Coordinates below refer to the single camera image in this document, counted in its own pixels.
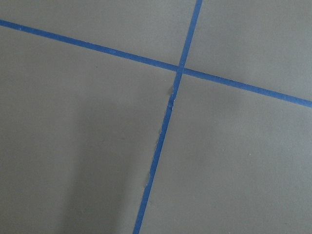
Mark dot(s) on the brown paper table cover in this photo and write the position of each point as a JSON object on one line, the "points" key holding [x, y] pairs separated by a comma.
{"points": [[156, 116]]}

